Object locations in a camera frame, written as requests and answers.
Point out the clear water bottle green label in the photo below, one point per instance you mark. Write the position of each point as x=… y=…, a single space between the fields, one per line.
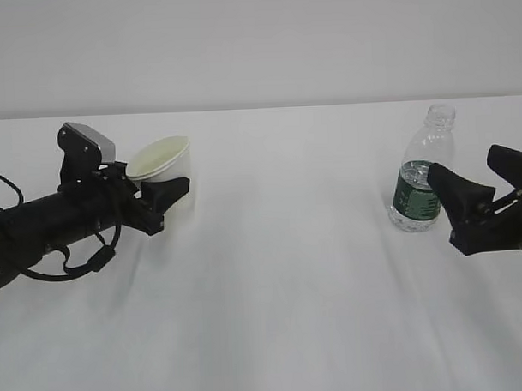
x=415 y=206

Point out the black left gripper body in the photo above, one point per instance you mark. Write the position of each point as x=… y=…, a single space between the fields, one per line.
x=105 y=197

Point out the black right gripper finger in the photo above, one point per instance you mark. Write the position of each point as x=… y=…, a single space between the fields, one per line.
x=464 y=201
x=507 y=163

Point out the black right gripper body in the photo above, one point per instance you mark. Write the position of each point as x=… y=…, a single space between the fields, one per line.
x=501 y=231

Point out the white paper cup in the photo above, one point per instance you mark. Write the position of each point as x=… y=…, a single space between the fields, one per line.
x=160 y=162

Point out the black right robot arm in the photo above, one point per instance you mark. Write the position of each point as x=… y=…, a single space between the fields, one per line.
x=480 y=222

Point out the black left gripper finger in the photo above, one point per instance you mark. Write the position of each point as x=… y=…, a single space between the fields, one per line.
x=161 y=196

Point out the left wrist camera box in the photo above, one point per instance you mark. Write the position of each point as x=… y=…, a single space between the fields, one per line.
x=85 y=150

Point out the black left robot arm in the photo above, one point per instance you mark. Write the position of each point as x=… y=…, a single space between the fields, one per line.
x=31 y=230

